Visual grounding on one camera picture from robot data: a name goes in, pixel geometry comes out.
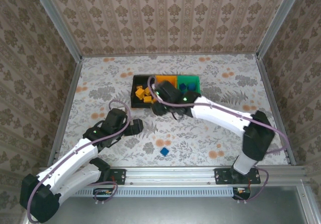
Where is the black plastic container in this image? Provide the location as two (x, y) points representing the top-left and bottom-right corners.
(131, 75), (157, 108)

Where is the orange plastic container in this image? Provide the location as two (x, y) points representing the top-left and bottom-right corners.
(154, 75), (179, 90)

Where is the green plastic container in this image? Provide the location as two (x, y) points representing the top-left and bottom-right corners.
(176, 75), (201, 94)

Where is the grey metal panel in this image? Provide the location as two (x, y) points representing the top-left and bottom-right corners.
(24, 185), (321, 224)

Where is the black connector socket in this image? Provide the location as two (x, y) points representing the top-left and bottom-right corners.
(232, 186), (251, 199)

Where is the aluminium side rail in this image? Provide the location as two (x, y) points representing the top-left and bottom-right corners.
(47, 57), (83, 167)
(255, 55), (296, 166)

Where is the aluminium back rail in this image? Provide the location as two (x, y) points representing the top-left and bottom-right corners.
(81, 53), (260, 58)

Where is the aluminium front rail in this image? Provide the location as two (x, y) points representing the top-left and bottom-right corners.
(37, 167), (308, 185)

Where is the grey slotted cable duct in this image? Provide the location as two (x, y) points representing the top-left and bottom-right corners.
(75, 186), (239, 197)

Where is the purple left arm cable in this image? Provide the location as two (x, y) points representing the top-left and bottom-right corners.
(27, 99), (132, 223)

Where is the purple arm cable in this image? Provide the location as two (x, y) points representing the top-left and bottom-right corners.
(27, 99), (132, 223)
(147, 75), (290, 204)

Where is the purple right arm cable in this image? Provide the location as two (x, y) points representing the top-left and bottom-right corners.
(147, 75), (290, 204)

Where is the aluminium frame post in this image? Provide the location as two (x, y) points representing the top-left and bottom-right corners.
(29, 0), (83, 62)
(256, 0), (306, 59)

